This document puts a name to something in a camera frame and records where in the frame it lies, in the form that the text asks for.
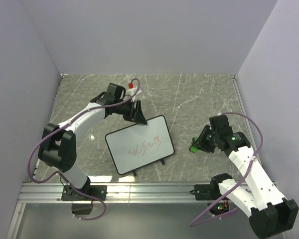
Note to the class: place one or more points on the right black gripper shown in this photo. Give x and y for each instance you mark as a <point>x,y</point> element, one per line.
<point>200,142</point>

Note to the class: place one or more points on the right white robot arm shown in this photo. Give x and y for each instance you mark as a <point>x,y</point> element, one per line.
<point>268,210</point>

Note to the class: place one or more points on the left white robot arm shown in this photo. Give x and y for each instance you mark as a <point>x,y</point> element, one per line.
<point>57,148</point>

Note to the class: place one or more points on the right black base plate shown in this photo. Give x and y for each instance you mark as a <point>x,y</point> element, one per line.
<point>206,192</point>

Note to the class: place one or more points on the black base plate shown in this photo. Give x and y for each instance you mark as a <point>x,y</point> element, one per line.
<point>206,192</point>
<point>95,191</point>

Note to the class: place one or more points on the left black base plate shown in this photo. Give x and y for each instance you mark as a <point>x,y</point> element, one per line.
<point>95,191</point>

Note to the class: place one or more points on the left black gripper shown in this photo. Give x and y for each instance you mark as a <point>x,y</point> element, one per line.
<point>139,117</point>

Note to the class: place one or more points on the small black-framed whiteboard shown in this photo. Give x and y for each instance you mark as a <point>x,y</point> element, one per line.
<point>139,145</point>

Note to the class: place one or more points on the green whiteboard eraser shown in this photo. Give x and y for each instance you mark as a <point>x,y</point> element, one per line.
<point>193,146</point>

